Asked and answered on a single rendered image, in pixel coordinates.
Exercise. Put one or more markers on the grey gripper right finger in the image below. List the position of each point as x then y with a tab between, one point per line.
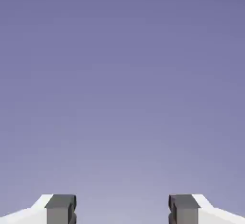
184	208

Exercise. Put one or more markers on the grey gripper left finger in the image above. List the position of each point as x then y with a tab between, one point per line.
59	208

